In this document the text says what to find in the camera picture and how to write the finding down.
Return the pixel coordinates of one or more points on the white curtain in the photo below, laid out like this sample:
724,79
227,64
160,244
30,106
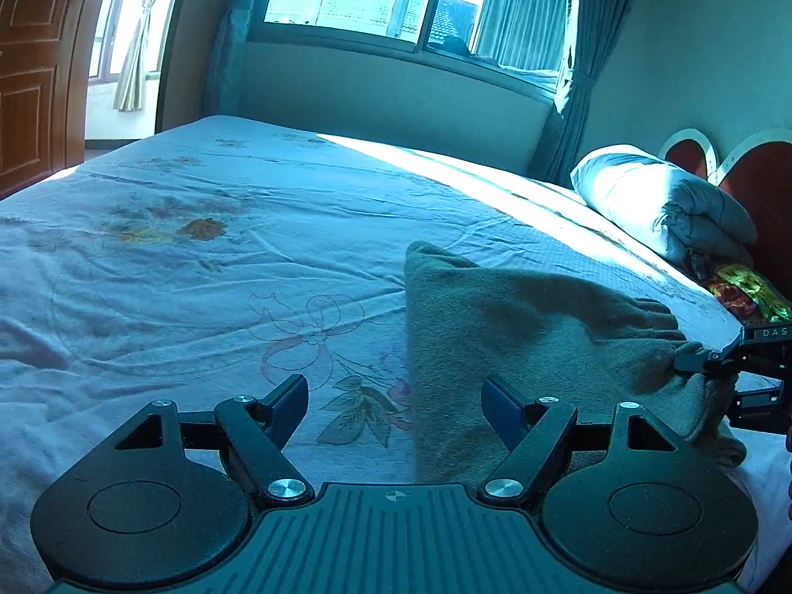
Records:
139,43

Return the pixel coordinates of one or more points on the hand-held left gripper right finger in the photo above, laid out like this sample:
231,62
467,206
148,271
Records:
500,411

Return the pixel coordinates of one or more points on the grey-brown fleece blanket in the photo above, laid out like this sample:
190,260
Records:
495,322

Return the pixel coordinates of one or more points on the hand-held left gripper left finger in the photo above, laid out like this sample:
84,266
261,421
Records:
292,405

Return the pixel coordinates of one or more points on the red and white headboard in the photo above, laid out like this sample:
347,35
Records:
761,173

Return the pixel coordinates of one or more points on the folded grey quilt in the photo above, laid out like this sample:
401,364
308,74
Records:
625,192

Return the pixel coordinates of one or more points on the balcony window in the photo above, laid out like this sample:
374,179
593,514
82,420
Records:
104,12

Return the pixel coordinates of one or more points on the sheer grey curtain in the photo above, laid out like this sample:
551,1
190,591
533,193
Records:
520,6

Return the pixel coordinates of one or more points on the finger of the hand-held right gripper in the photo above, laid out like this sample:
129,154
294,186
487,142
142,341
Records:
699,362

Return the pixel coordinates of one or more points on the bed with floral sheet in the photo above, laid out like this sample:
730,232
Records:
185,260

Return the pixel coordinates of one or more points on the colourful patterned pillow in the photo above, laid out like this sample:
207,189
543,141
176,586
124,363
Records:
742,291

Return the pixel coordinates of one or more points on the teal curtain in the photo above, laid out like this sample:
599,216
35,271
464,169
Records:
594,105
238,43

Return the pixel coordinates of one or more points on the brown wooden door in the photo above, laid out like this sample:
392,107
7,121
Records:
31,74

